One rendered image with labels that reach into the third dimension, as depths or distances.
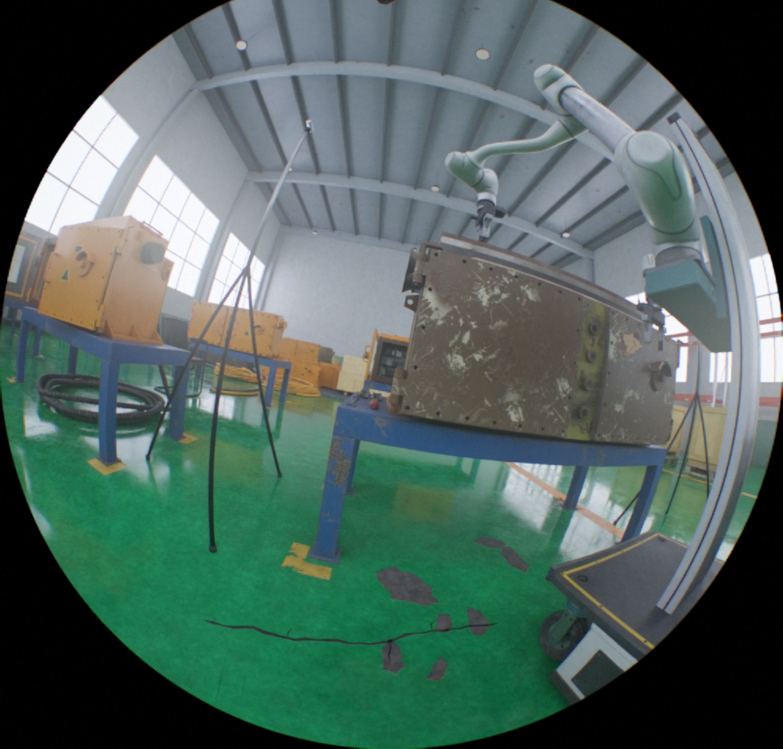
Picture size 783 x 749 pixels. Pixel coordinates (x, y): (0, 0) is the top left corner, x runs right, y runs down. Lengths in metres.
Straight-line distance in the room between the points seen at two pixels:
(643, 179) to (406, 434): 0.97
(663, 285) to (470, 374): 0.64
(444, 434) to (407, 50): 8.90
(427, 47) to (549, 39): 3.13
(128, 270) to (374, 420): 1.69
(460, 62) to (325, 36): 3.70
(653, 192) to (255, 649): 1.38
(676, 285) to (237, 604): 1.41
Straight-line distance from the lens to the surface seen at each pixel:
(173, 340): 3.53
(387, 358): 3.81
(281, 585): 1.07
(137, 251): 2.00
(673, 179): 0.68
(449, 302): 0.92
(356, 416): 0.94
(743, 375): 0.81
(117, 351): 1.62
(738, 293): 0.86
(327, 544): 1.16
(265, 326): 3.89
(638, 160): 0.67
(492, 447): 1.04
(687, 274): 0.74
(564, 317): 1.12
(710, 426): 5.79
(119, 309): 1.96
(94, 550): 1.19
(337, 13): 9.05
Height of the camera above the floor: 0.78
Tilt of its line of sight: 3 degrees up
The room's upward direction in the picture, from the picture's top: 11 degrees clockwise
